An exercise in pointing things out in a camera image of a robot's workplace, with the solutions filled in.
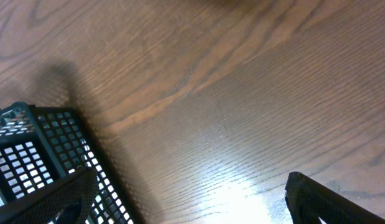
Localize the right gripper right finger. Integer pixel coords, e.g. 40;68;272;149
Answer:
285;172;385;224

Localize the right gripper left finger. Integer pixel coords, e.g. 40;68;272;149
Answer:
0;167;98;224

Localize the black plastic basket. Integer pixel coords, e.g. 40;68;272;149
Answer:
0;102;142;223

